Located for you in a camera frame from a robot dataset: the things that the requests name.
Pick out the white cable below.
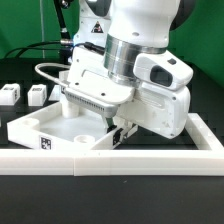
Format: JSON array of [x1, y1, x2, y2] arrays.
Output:
[[34, 63, 73, 91]]

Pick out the white L-shaped obstacle fence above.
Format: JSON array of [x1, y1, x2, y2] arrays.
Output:
[[0, 113, 224, 176]]

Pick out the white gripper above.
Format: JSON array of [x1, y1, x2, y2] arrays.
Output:
[[63, 47, 193, 144]]

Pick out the white sheet with AprilTags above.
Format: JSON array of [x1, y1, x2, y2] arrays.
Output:
[[48, 85, 61, 101]]

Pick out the black cable bundle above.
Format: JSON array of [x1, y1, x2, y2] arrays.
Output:
[[2, 39, 74, 60]]

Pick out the white square tabletop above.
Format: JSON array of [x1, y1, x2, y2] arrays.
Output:
[[7, 102, 134, 152]]

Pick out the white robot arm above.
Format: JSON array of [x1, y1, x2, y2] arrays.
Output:
[[63, 0, 193, 145]]

